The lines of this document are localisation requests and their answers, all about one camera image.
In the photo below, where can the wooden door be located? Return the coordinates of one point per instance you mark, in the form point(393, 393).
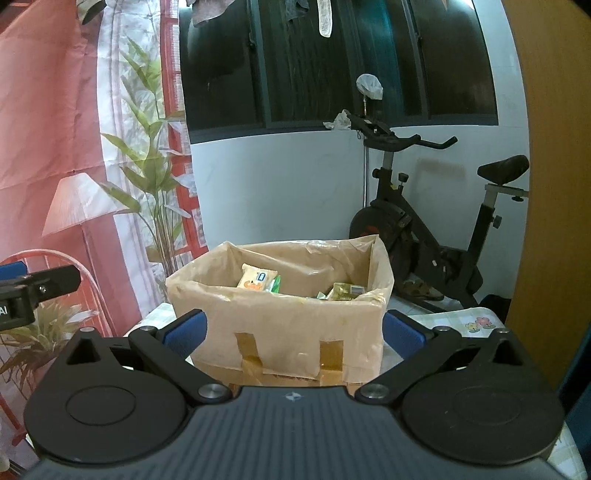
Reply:
point(554, 138)

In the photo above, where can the lime green snack packet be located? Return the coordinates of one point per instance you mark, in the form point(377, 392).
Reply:
point(275, 286)

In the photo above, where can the hanging dark white cloth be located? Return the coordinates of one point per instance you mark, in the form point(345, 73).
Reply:
point(92, 10)

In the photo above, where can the hanging blue-grey garment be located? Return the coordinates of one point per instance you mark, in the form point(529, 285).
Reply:
point(296, 9)

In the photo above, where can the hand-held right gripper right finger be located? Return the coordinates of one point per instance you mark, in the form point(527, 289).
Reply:
point(404, 334)

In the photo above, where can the brown sandal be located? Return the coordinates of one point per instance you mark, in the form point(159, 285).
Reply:
point(420, 291)

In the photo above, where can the hanging grey cloth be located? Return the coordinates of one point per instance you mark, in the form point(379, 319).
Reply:
point(221, 11)

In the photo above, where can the cardboard box with plastic liner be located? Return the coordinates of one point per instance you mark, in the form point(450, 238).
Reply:
point(286, 323)

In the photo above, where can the thin metal pole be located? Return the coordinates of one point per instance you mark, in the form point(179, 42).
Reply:
point(366, 175)

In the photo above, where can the hanging white lace strip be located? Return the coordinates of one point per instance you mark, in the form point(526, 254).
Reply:
point(324, 21)

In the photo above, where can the white plastic bag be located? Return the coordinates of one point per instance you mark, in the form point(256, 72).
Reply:
point(369, 85)

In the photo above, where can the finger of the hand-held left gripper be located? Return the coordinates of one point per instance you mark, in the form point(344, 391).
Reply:
point(51, 282)
point(13, 270)

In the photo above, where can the orange white snack packet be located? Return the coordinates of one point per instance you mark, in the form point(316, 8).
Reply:
point(254, 279)

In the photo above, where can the crumpled white cloth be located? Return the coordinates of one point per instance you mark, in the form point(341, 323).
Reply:
point(339, 121)

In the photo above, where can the yellow snack packet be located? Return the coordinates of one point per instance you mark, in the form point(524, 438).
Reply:
point(344, 291)

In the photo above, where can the black exercise bike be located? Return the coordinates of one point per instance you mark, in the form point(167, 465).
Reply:
point(415, 230)

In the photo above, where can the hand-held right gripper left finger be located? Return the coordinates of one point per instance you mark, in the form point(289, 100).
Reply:
point(187, 334)

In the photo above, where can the dark window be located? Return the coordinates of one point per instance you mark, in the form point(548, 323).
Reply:
point(300, 69)

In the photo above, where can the checked tablecloth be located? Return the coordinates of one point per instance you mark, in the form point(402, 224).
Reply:
point(452, 321)

